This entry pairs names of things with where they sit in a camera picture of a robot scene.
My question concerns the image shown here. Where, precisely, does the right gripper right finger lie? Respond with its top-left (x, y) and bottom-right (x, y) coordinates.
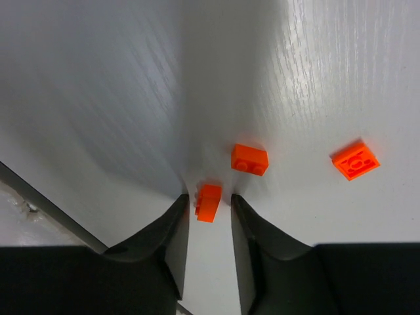
top-left (231, 194), bottom-right (419, 314)

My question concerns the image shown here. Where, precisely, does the small orange lego piece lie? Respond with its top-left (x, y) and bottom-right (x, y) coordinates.
top-left (331, 139), bottom-right (381, 181)

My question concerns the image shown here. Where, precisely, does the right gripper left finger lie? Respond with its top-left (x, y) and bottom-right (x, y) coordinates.
top-left (1, 194), bottom-right (189, 314)

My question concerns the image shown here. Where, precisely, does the orange small long lego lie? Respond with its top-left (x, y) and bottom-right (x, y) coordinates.
top-left (195, 184), bottom-right (222, 223)

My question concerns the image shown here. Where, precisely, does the orange small two-stud lego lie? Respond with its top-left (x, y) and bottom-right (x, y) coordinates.
top-left (231, 144), bottom-right (269, 177)

